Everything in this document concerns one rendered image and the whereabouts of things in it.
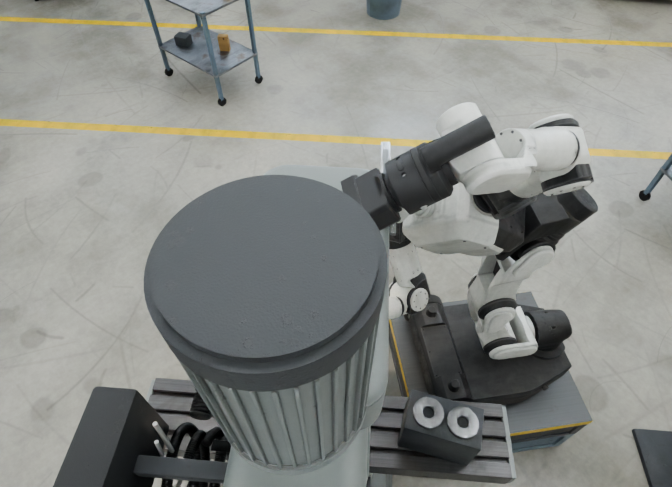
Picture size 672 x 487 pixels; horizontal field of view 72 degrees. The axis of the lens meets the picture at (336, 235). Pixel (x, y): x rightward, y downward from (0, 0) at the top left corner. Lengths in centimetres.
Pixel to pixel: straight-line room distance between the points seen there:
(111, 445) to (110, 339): 224
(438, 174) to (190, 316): 42
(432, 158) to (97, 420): 68
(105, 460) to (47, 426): 215
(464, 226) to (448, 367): 104
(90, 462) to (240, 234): 58
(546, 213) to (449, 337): 93
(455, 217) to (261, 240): 86
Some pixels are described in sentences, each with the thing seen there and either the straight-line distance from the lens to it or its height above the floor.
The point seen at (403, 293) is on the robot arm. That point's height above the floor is 122.
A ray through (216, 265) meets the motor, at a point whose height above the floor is 221.
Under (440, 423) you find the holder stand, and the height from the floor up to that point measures 113.
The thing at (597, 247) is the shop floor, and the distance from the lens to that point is 364.
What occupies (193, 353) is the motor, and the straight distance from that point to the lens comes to 36.
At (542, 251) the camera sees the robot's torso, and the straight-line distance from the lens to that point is 153.
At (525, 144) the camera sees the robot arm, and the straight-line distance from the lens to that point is 74.
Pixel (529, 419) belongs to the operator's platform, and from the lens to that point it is 238.
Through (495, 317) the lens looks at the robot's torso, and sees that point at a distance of 178.
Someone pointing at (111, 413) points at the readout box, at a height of 173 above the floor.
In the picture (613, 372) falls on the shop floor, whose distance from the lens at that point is 314.
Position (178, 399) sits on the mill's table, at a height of 94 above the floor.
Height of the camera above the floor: 251
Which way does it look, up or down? 51 degrees down
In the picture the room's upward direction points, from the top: straight up
